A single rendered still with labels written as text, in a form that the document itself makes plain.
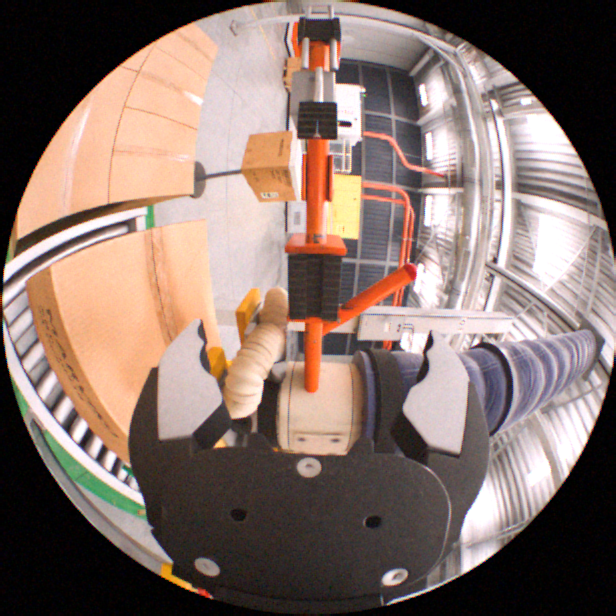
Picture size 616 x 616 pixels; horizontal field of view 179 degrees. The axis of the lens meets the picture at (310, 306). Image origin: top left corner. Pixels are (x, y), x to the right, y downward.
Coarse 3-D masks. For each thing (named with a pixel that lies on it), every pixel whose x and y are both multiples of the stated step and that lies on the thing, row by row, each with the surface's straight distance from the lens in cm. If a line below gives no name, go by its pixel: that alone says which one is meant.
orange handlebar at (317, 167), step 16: (320, 48) 30; (320, 64) 28; (320, 144) 22; (304, 160) 22; (320, 160) 22; (304, 176) 22; (320, 176) 22; (304, 192) 22; (320, 192) 22; (320, 208) 22; (320, 224) 22; (320, 240) 22; (304, 336) 28; (320, 336) 27; (304, 352) 29; (320, 352) 29; (304, 368) 31; (304, 384) 33
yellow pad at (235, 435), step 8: (208, 352) 28; (216, 352) 28; (216, 360) 27; (224, 360) 29; (216, 368) 27; (224, 368) 29; (216, 376) 27; (224, 376) 28; (224, 384) 28; (248, 416) 31; (232, 424) 31; (240, 424) 31; (248, 424) 31; (232, 432) 33; (240, 432) 31; (248, 432) 31; (224, 440) 31; (232, 440) 33; (240, 440) 37
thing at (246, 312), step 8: (256, 288) 44; (248, 296) 40; (256, 296) 42; (240, 304) 38; (248, 304) 38; (256, 304) 42; (240, 312) 36; (248, 312) 37; (256, 312) 40; (240, 320) 37; (248, 320) 38; (240, 328) 38; (240, 336) 38
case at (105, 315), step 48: (144, 240) 37; (192, 240) 49; (48, 288) 31; (96, 288) 31; (144, 288) 37; (192, 288) 49; (48, 336) 46; (96, 336) 31; (144, 336) 37; (96, 384) 32; (96, 432) 74
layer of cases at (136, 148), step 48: (144, 48) 116; (192, 48) 148; (96, 96) 90; (144, 96) 105; (192, 96) 135; (96, 144) 83; (144, 144) 98; (192, 144) 128; (48, 192) 72; (96, 192) 80; (144, 192) 95; (192, 192) 125
